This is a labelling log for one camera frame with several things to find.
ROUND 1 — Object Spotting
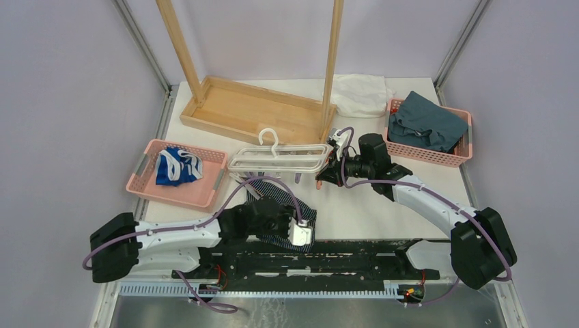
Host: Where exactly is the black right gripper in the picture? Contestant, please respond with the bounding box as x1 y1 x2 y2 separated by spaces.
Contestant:
317 145 373 187

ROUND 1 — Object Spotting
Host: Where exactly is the navy striped boxer underwear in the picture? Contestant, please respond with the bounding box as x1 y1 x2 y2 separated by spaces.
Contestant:
245 178 318 254

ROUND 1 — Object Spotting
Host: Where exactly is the white plastic clip hanger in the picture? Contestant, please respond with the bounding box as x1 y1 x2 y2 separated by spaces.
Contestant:
227 128 333 176

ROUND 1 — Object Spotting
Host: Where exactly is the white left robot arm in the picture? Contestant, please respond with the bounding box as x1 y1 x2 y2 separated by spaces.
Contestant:
83 197 313 283

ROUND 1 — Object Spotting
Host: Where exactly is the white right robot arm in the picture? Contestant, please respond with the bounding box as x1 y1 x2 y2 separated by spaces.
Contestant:
315 127 518 290

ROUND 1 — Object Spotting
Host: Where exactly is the teal grey underwear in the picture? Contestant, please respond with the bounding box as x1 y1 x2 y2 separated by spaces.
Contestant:
387 91 468 153

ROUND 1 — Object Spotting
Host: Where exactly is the blue white underwear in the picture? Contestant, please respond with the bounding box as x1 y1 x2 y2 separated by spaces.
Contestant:
155 147 203 187

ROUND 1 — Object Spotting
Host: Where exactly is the wooden hanger rack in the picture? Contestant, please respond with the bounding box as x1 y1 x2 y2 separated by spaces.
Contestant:
156 1 343 144

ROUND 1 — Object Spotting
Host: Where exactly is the white folded cloth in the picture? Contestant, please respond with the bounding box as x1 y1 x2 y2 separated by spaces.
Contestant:
330 74 396 118

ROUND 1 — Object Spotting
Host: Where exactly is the pink basket left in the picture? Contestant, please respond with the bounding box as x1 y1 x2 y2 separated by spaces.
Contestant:
126 139 227 212

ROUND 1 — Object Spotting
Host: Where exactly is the pink basket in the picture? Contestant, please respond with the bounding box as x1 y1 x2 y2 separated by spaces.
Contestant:
384 92 472 167
126 139 227 212

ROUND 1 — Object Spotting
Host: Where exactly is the pink basket right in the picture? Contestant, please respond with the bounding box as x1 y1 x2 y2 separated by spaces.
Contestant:
384 92 472 167

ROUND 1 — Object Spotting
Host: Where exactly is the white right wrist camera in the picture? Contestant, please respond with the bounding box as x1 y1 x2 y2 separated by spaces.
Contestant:
326 126 354 160

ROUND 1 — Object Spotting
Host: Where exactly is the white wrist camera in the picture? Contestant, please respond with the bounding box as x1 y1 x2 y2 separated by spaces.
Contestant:
288 220 314 247
326 126 354 160

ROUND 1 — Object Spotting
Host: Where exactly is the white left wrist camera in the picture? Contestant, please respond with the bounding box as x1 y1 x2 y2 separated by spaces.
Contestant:
288 220 314 247

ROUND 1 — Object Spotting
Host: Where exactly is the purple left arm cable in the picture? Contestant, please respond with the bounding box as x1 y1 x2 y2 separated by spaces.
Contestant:
81 175 311 314

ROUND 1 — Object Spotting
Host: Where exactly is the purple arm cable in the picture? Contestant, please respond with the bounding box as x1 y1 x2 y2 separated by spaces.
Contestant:
81 175 311 314
337 126 513 306

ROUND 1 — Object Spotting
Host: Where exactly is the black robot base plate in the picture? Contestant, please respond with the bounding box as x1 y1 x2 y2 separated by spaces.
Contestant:
184 240 440 292

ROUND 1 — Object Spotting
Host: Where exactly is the white slotted cable duct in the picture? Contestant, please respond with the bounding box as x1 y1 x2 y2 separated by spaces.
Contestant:
118 282 404 300

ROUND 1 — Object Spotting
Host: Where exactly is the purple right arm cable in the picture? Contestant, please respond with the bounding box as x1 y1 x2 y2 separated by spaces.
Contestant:
337 126 513 306

